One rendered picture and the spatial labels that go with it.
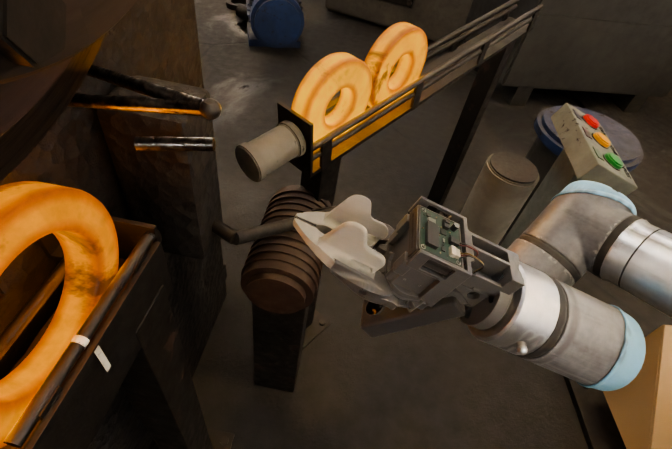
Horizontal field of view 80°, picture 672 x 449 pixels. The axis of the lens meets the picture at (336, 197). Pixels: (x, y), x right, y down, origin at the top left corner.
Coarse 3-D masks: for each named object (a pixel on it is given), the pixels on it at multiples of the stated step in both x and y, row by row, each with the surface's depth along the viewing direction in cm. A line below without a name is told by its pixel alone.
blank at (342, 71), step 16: (320, 64) 58; (336, 64) 58; (352, 64) 60; (304, 80) 58; (320, 80) 57; (336, 80) 59; (352, 80) 62; (368, 80) 66; (304, 96) 58; (320, 96) 59; (352, 96) 66; (368, 96) 68; (304, 112) 59; (320, 112) 61; (336, 112) 68; (352, 112) 67; (320, 128) 63
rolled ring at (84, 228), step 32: (0, 192) 26; (32, 192) 27; (64, 192) 29; (0, 224) 24; (32, 224) 27; (64, 224) 30; (96, 224) 34; (0, 256) 25; (64, 256) 35; (96, 256) 35; (64, 288) 36; (96, 288) 36; (64, 320) 35; (32, 352) 33; (0, 384) 30; (32, 384) 31; (0, 416) 27
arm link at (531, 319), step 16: (528, 272) 39; (528, 288) 38; (544, 288) 38; (512, 304) 38; (528, 304) 37; (544, 304) 38; (512, 320) 37; (528, 320) 37; (544, 320) 37; (480, 336) 40; (496, 336) 38; (512, 336) 38; (528, 336) 38; (544, 336) 38; (512, 352) 40; (528, 352) 39
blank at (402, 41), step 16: (384, 32) 66; (400, 32) 66; (416, 32) 68; (384, 48) 65; (400, 48) 67; (416, 48) 71; (368, 64) 67; (384, 64) 66; (400, 64) 75; (416, 64) 74; (384, 80) 69; (400, 80) 75; (384, 96) 72
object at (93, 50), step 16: (96, 48) 27; (80, 64) 26; (64, 80) 25; (80, 80) 26; (48, 96) 24; (64, 96) 25; (32, 112) 23; (48, 112) 24; (16, 128) 22; (32, 128) 23; (48, 128) 24; (0, 144) 21; (16, 144) 22; (32, 144) 23; (0, 160) 21; (16, 160) 22; (0, 176) 22
